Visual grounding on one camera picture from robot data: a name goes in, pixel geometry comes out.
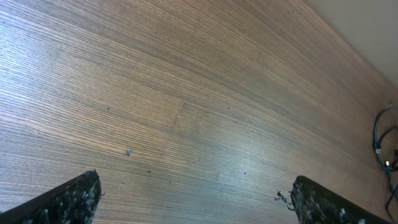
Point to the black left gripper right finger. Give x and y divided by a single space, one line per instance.
316 204

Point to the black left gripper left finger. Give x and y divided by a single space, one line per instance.
74 201

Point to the black usb cable gold plug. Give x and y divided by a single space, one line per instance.
384 133

